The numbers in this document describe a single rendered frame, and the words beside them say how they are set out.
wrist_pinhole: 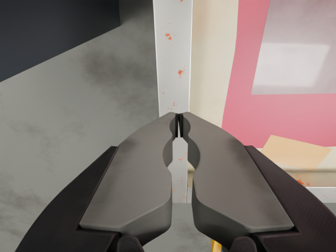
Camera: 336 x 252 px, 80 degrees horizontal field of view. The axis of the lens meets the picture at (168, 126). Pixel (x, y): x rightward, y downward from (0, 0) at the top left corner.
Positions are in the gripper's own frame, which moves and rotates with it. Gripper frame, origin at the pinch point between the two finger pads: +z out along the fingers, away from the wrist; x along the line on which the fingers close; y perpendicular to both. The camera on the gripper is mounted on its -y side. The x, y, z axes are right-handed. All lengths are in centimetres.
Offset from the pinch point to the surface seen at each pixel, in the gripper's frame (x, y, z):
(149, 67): -15, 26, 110
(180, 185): 0.6, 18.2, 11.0
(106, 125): -48, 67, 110
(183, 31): 0.7, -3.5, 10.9
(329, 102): 20.8, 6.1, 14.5
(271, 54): 11.4, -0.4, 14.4
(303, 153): 20.1, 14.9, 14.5
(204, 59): 3.4, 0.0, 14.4
